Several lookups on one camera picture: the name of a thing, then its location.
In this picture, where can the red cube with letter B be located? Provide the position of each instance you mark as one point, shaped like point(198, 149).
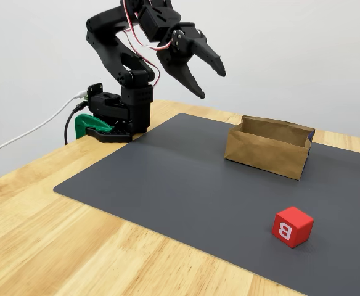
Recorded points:
point(291, 228)

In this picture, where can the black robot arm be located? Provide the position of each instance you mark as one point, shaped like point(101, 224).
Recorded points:
point(106, 46)

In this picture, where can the brown paper box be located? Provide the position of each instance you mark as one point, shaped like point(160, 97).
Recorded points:
point(260, 154)

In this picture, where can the motor controller board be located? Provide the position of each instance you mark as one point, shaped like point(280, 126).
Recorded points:
point(94, 89)

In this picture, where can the dark grey mat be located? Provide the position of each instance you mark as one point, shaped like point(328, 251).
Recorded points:
point(183, 185)

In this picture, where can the green table clamp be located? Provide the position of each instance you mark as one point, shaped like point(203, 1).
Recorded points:
point(84, 123)

